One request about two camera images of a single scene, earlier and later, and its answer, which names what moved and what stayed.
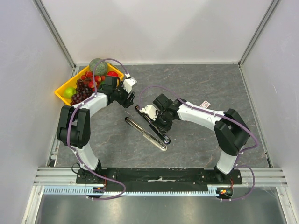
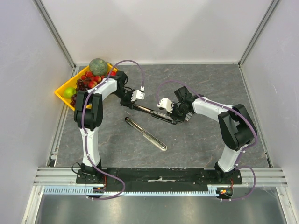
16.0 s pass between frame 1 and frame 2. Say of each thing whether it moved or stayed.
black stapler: moved
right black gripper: moved
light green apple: stayed
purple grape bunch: stayed
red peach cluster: stayed
